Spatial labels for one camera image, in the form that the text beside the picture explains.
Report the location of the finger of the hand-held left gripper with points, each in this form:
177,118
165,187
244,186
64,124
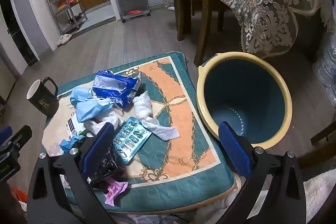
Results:
5,133
21,137

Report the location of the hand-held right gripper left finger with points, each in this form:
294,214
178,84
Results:
101,148

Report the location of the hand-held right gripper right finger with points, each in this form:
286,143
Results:
233,150

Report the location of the black patterned packet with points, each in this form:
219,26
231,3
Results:
107,161

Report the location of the white tissue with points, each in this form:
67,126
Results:
105,119
143,108

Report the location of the silver blister pack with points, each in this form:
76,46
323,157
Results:
131,142

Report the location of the blue glove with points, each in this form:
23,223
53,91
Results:
68,144

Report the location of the white striped box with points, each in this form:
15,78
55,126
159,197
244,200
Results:
74,127

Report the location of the clear plastic wrapper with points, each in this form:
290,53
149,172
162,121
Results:
55,150

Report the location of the blue face mask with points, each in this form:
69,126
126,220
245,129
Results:
84,108

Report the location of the pink wrapper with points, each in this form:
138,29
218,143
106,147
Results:
115,190

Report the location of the blue snack bag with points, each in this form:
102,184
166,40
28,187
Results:
113,90

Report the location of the blue bin with yellow rim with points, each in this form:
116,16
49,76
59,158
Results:
236,87

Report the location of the orange packet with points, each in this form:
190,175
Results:
19,193

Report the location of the black mug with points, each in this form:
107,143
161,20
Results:
43,104

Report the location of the printed teal cushion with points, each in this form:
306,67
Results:
168,119

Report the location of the dark wooden stool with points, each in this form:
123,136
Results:
325,134

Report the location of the white fluffy blanket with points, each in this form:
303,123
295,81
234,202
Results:
320,192

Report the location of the white slipper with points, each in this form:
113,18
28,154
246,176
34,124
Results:
61,41
68,37

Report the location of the pack of water bottles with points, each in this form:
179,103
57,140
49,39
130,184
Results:
328,69

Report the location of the metal shelf rack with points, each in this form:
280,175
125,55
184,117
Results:
67,10

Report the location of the wooden chair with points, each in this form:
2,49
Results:
207,3

